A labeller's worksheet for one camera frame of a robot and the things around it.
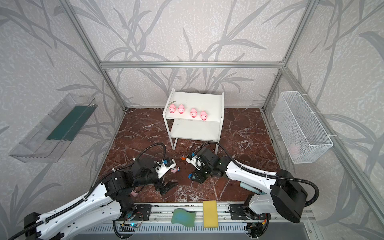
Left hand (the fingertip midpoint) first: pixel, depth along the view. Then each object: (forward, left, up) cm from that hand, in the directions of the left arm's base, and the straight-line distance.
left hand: (175, 171), depth 72 cm
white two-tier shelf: (+28, -2, -2) cm, 28 cm away
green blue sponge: (-17, -3, -14) cm, 22 cm away
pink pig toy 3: (+22, -8, +19) cm, 30 cm away
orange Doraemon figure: (+14, -2, -14) cm, 20 cm away
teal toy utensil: (-4, -40, -14) cm, 43 cm away
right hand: (+2, -8, -7) cm, 11 cm away
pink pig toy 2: (+24, -2, +19) cm, 30 cm away
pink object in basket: (+10, -59, +5) cm, 60 cm away
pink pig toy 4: (+20, -13, +19) cm, 30 cm away
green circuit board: (-22, +23, -18) cm, 36 cm away
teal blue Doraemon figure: (0, -7, -6) cm, 9 cm away
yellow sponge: (-17, -18, -15) cm, 29 cm away
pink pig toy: (+24, +2, +19) cm, 31 cm away
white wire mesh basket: (+7, -55, +20) cm, 59 cm away
